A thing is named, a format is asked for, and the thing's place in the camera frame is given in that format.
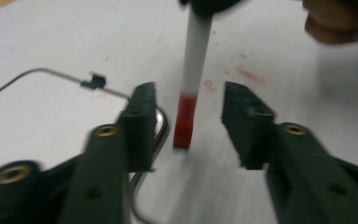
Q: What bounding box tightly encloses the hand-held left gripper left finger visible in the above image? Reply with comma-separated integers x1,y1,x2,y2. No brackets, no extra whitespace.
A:
59,81,158,224

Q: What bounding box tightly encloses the white marker with red cap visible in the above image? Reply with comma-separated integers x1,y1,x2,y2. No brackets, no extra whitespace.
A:
172,8,214,149

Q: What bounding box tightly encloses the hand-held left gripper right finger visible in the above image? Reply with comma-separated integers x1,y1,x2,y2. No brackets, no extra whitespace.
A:
222,81,358,224

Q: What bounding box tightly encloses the small whiteboard with handle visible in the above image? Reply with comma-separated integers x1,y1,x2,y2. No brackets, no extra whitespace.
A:
0,67,171,224

